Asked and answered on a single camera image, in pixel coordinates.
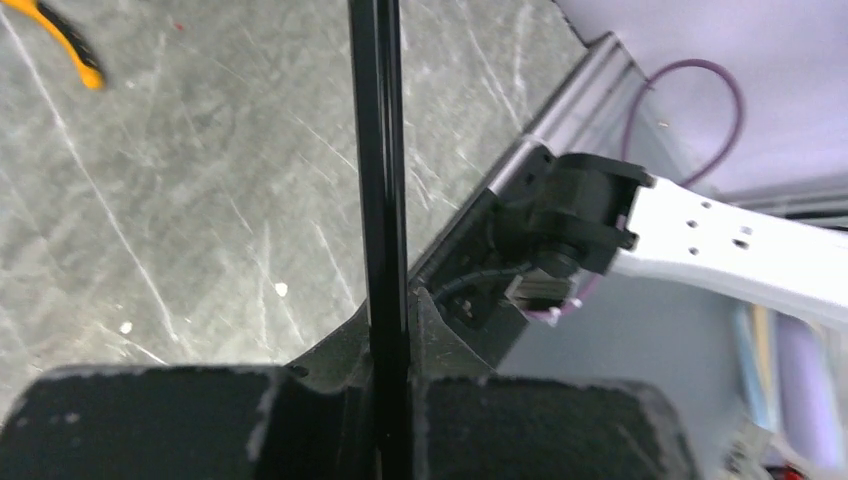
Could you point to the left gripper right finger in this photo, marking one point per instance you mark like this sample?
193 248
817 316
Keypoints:
470 423

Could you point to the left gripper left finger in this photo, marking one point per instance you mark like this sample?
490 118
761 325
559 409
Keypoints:
308 419

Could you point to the beige umbrella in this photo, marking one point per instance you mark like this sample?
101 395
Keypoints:
375 39

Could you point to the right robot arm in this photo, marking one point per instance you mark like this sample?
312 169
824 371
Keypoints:
593 214

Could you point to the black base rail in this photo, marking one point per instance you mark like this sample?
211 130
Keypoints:
490 276

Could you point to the aluminium frame rail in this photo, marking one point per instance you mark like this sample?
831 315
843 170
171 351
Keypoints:
574 112

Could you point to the yellow handled pliers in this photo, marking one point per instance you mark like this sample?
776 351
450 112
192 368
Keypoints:
79 50

